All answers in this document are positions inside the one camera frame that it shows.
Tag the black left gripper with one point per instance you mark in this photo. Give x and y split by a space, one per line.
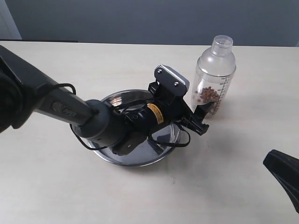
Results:
165 108

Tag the clear plastic shaker bottle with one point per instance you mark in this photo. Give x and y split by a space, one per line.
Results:
215 69

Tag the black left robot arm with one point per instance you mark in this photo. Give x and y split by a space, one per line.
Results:
24 89

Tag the round stainless steel plate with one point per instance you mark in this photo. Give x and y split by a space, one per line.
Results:
163 142

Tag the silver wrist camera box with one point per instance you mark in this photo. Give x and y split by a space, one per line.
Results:
173 81

